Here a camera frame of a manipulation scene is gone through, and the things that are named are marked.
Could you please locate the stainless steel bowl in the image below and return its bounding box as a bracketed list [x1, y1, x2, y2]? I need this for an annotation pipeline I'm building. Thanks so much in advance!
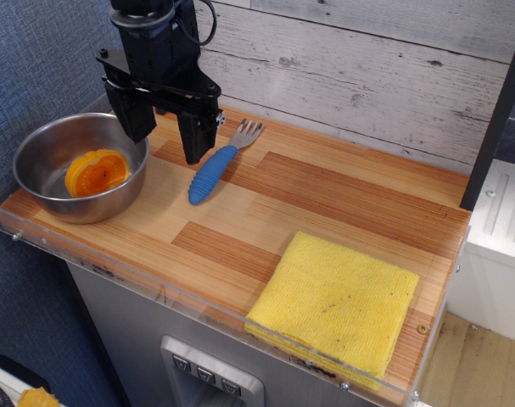
[13, 113, 150, 224]

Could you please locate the black vertical post right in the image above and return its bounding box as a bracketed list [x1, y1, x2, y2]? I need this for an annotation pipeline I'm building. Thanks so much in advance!
[460, 52, 515, 211]

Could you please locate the white ribbed appliance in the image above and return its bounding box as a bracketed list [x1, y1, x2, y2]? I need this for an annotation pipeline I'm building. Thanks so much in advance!
[446, 160, 515, 340]

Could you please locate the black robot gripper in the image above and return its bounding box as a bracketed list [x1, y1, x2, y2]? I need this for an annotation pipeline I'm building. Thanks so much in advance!
[96, 12, 225, 165]

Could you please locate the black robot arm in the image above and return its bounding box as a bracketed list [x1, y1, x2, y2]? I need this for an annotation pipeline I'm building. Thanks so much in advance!
[96, 1, 223, 164]

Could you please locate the grey cabinet with dispenser panel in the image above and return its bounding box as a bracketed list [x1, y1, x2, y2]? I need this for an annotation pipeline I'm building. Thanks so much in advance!
[64, 259, 385, 407]

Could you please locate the black white object bottom left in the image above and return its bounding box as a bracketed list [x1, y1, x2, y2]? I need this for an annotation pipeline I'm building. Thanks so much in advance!
[0, 354, 51, 406]

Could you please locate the blue handled metal fork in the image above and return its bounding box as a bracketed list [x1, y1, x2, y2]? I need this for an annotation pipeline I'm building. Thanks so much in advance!
[188, 120, 263, 205]

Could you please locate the orange plastic pumpkin toy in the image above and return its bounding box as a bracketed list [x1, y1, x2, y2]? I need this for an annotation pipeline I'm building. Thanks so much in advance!
[64, 149, 130, 198]

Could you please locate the yellow object bottom left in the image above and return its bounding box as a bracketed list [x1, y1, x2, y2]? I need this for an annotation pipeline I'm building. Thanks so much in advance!
[17, 387, 61, 407]

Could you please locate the yellow napkin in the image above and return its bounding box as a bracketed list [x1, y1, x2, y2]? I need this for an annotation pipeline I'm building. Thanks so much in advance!
[245, 231, 419, 391]

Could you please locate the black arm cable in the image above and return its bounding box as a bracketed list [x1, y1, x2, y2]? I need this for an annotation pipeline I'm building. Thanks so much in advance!
[171, 0, 218, 47]

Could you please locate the clear acrylic table guard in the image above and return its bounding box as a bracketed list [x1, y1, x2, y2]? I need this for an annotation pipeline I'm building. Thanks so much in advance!
[0, 192, 470, 406]

